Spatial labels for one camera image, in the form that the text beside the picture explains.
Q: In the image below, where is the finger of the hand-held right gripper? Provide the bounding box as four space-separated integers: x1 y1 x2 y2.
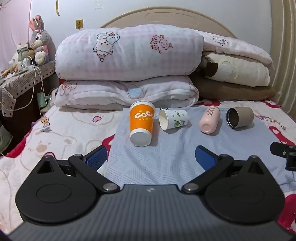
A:
270 141 296 172

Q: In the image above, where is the pink bottle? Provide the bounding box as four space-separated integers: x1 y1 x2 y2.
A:
199 106 221 134

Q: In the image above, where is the dark cloth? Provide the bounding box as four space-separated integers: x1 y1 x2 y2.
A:
0 125 13 156

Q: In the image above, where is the brown blanket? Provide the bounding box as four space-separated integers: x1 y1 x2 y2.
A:
190 71 277 101

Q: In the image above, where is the cream blanket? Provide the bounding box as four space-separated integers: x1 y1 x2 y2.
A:
203 52 270 88

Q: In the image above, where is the pink printed pillow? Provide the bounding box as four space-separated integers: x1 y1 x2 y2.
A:
196 30 275 70

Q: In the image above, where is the orange paper cup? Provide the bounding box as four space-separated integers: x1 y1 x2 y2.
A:
129 100 156 147

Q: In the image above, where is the blue-grey cloth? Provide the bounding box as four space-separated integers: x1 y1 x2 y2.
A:
105 107 296 193

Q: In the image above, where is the grey plush rabbit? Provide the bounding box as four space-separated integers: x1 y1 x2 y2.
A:
28 15 51 65

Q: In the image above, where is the white paper cup green print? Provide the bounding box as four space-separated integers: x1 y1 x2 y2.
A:
159 109 190 131

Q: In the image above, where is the cluttered bedside table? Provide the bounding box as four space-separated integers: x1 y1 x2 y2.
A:
0 60 57 117

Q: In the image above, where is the white cable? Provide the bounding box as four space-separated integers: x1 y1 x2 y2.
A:
0 64 47 112

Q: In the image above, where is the taupe cup dark inside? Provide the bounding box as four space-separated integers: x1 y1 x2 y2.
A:
226 107 254 128

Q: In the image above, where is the green pouch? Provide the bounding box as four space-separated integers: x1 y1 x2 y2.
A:
36 92 50 108

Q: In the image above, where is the beige headboard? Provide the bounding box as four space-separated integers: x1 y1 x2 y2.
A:
99 7 238 40

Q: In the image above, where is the large pink folded quilt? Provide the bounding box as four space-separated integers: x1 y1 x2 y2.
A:
55 26 205 82

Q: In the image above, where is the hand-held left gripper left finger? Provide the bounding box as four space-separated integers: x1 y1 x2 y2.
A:
30 145 121 195

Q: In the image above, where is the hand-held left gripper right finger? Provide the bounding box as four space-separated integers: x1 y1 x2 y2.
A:
181 145 273 195

